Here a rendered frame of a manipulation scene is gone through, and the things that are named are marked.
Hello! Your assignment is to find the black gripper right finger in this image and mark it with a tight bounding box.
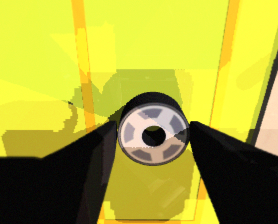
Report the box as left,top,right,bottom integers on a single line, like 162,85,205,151
190,121,278,224

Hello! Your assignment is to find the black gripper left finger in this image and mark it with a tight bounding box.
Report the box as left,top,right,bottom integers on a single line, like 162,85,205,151
0,121,117,224

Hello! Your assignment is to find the black rubber tyre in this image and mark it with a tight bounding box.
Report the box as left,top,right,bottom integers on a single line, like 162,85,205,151
117,92,191,166

